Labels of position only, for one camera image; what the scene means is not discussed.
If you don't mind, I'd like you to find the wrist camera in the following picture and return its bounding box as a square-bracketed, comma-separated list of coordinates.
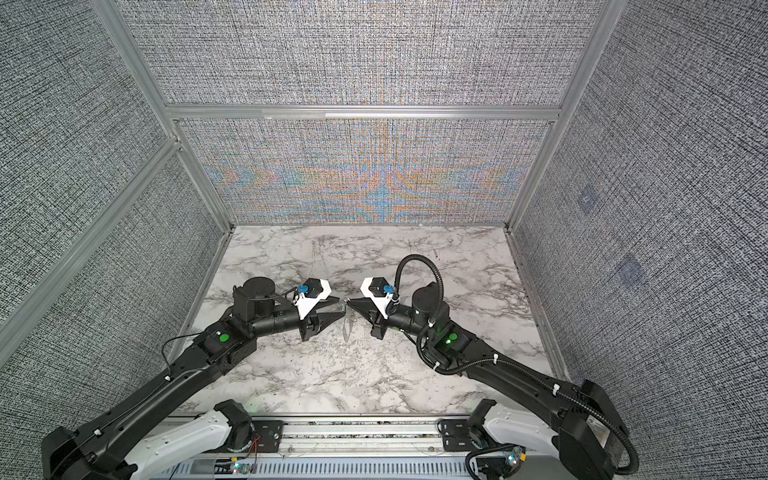
[292, 278, 332, 320]
[360, 277, 397, 319]

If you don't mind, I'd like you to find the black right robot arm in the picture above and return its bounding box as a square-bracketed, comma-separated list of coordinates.
[346, 277, 640, 479]

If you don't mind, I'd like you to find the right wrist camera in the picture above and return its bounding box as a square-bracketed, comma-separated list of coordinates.
[360, 277, 397, 319]

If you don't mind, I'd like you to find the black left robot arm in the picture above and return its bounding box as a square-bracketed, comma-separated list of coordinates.
[41, 277, 345, 479]

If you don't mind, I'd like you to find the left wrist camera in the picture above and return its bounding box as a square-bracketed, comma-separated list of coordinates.
[292, 278, 332, 320]

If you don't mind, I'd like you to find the black corrugated cable conduit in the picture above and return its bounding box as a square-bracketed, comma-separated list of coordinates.
[394, 254, 640, 475]

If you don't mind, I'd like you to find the grey slotted cable duct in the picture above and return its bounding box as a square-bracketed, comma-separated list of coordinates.
[153, 457, 470, 479]

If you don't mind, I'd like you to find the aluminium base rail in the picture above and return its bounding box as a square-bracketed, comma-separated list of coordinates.
[149, 413, 613, 463]

